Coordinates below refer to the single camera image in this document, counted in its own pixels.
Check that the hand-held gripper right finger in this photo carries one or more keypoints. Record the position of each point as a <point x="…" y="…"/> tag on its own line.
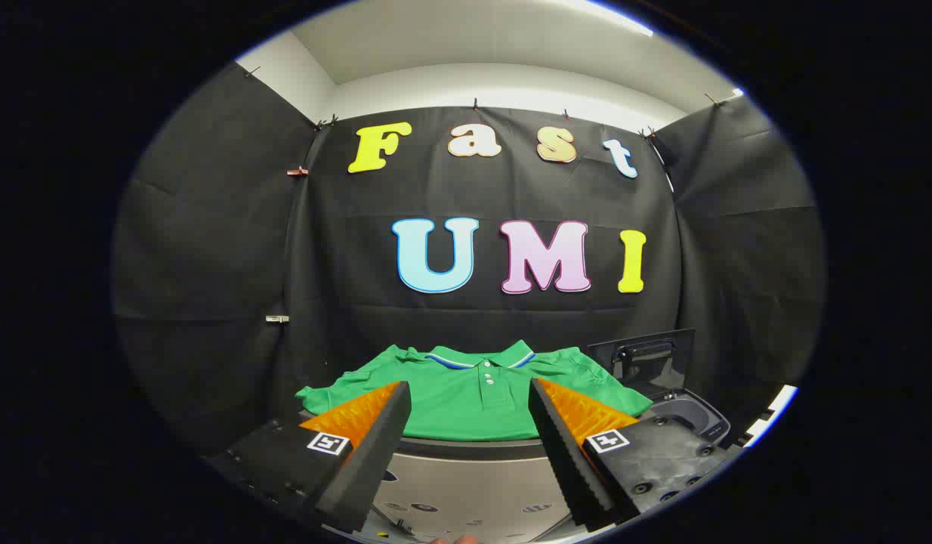
<point x="560" y="446"/>

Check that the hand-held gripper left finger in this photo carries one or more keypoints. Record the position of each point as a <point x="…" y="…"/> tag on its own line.
<point x="375" y="446"/>

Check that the green polo shirt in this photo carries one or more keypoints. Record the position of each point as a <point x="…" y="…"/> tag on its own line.
<point x="466" y="408"/>

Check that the black backdrop cloth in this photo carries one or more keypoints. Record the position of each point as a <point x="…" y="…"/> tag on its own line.
<point x="436" y="332"/>

